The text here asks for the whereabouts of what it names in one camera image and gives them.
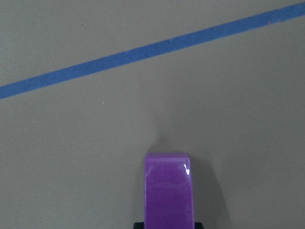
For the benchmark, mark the purple trapezoid block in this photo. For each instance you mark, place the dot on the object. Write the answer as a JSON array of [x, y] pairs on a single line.
[[168, 191]]

